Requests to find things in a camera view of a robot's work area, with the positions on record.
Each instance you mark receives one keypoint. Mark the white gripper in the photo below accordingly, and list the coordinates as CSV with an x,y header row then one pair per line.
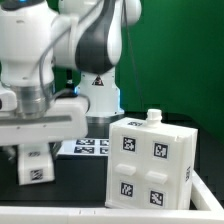
x,y
65,120

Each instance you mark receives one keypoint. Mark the white cabinet top block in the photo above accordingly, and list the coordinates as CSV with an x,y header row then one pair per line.
x,y
35,164

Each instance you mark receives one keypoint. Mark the white cabinet body box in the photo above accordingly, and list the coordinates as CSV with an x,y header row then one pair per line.
x,y
150,164

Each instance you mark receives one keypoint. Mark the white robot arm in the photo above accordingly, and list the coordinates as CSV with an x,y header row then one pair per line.
x,y
82,35

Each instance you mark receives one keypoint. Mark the white marker sheet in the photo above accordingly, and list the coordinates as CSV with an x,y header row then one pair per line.
x,y
85,147

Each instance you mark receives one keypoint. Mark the white L-shaped fence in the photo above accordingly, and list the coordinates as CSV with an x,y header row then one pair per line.
x,y
208,211

